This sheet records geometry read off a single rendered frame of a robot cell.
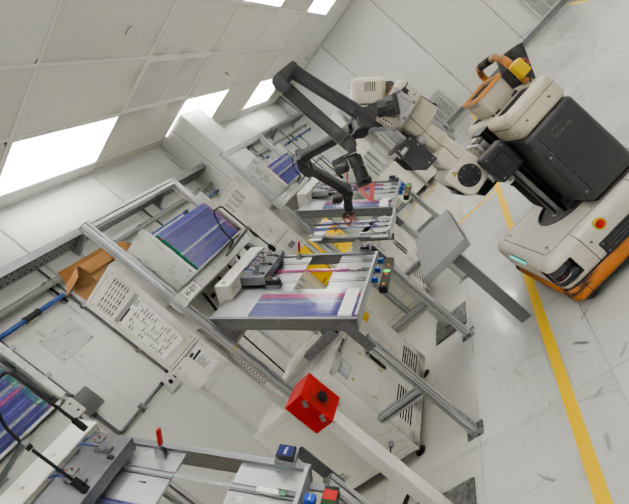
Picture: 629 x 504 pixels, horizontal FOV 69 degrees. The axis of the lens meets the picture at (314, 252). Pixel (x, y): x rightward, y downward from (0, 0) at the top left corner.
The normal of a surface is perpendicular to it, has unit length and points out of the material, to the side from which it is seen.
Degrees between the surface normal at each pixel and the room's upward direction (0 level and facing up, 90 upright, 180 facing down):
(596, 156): 90
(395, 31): 90
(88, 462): 47
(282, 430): 90
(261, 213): 90
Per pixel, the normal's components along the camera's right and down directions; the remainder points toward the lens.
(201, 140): -0.25, 0.41
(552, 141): -0.04, 0.17
